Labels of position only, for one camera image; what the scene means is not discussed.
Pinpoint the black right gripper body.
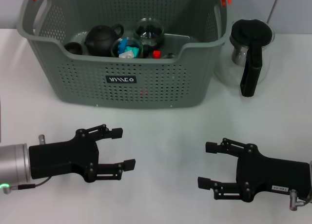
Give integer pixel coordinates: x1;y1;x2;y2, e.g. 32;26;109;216
235;143;311;203

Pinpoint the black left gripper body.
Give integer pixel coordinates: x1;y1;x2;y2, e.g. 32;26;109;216
28;128;100;183

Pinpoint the white toy brick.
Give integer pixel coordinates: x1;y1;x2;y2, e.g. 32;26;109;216
118;51;136;59

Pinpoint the cyan toy brick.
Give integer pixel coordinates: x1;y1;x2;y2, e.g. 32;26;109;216
124;45;137;57

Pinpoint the blue toy brick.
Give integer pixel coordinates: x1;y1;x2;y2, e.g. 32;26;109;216
117;38;129;56

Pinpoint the grey-green perforated storage bin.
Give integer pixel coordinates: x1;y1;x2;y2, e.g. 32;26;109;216
16;0;232;110

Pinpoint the small black clay teacup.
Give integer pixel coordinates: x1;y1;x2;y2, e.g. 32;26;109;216
64;42;83;56

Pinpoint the black clay teapot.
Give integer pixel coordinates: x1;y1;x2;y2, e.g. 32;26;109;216
84;23;124;57

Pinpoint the glass pitcher black lid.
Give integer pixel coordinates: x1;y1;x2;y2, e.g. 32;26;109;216
214;18;275;98

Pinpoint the right wrist metal cable connector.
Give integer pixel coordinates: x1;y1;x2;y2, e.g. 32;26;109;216
289;189;310;211

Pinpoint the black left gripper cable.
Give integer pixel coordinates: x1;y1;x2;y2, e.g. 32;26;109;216
1;177;52;194

